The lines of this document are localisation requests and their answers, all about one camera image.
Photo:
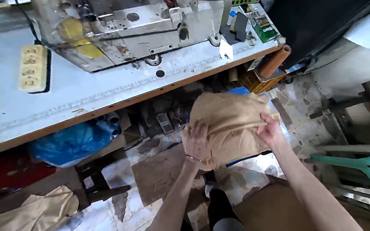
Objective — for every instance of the green plastic basket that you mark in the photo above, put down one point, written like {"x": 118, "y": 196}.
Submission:
{"x": 241, "y": 2}

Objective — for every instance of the person's left hand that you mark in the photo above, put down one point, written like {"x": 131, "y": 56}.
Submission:
{"x": 196, "y": 143}

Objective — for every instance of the person's right fingers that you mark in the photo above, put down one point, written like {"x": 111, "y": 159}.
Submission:
{"x": 260, "y": 131}

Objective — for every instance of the orange plastic basket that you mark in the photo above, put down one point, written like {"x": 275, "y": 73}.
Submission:
{"x": 257, "y": 83}

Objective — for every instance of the person's right thumb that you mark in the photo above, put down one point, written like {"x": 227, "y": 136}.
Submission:
{"x": 267, "y": 118}

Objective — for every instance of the cream power strip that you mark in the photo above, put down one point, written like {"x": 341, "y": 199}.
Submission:
{"x": 32, "y": 69}

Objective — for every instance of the brown wooden board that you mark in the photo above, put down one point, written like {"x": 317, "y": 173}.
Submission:
{"x": 162, "y": 170}

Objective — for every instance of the person's left fingers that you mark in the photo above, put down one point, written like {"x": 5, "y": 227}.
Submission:
{"x": 199, "y": 127}

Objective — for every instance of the white paper scrap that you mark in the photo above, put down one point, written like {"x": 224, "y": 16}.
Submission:
{"x": 225, "y": 50}

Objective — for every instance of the person's left forearm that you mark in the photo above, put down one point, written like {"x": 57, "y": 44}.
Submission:
{"x": 180, "y": 197}

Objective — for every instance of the dark grey sanding block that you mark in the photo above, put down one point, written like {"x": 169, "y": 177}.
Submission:
{"x": 241, "y": 26}

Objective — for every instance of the white sewing table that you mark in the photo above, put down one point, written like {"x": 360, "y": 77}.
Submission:
{"x": 85, "y": 86}

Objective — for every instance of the orange-brown thread cone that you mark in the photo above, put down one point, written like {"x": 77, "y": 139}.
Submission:
{"x": 275, "y": 61}

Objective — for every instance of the red fabric bundle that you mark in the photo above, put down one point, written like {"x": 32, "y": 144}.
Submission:
{"x": 8, "y": 171}

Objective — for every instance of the blue plastic bag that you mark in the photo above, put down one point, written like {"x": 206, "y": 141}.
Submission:
{"x": 72, "y": 142}

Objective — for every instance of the black-and-white vented box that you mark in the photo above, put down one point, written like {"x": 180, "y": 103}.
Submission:
{"x": 164, "y": 123}

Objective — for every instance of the large black cloth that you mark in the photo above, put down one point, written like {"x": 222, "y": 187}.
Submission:
{"x": 313, "y": 25}

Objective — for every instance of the green cardboard box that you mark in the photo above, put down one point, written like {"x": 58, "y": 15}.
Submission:
{"x": 265, "y": 30}

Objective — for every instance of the person's right hand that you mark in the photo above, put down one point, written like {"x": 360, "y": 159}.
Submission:
{"x": 272, "y": 132}

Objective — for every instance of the grey industrial sewing machine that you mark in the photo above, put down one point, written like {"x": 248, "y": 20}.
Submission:
{"x": 146, "y": 35}

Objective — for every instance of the crumpled tan cloth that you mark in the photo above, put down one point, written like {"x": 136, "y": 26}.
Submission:
{"x": 43, "y": 211}

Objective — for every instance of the cream thread cone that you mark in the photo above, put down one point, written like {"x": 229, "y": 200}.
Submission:
{"x": 233, "y": 74}

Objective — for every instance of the tan fabric piece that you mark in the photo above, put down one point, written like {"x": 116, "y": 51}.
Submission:
{"x": 230, "y": 118}

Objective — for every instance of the person's right forearm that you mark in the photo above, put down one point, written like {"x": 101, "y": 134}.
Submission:
{"x": 307, "y": 183}

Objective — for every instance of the person's legs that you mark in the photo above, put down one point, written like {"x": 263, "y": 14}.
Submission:
{"x": 218, "y": 205}

